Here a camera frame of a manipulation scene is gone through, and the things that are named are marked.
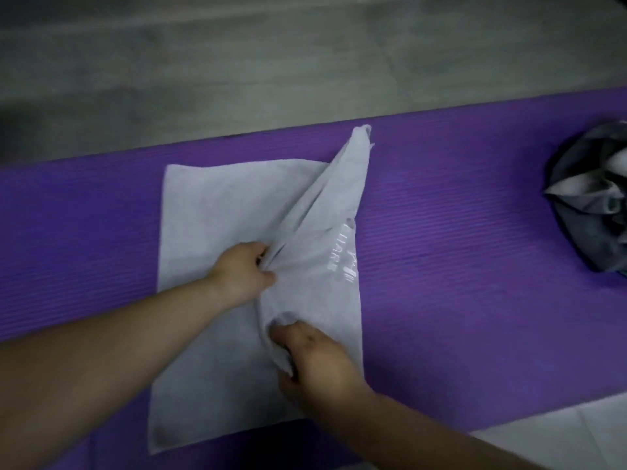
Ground person's right hand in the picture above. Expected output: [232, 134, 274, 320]
[269, 320, 376, 412]

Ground person's left hand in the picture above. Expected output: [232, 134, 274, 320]
[205, 242, 278, 311]

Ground light grey towel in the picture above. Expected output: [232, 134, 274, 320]
[148, 124, 376, 456]

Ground dark grey towel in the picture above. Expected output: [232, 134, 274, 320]
[543, 121, 627, 279]

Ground whitish grey towel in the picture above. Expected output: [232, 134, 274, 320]
[544, 146, 627, 216]

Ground person's right forearm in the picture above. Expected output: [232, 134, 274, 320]
[313, 386, 555, 470]

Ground person's left forearm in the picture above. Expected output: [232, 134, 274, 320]
[0, 276, 231, 470]

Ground purple yoga mat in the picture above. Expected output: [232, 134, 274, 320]
[0, 85, 627, 470]

